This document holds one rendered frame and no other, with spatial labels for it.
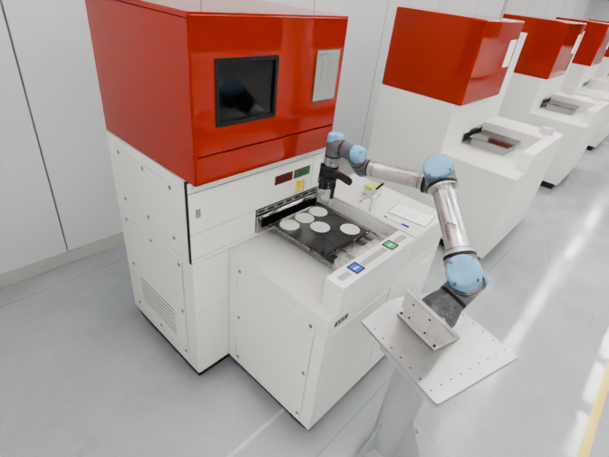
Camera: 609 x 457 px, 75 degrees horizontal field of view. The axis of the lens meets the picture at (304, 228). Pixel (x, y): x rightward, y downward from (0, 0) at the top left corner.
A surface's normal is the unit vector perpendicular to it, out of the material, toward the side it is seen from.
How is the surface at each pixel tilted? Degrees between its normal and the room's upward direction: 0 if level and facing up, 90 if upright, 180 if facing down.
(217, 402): 0
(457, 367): 0
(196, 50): 90
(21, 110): 90
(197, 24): 90
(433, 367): 0
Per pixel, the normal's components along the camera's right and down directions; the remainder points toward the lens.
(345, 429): 0.11, -0.84
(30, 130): 0.73, 0.43
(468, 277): -0.38, -0.23
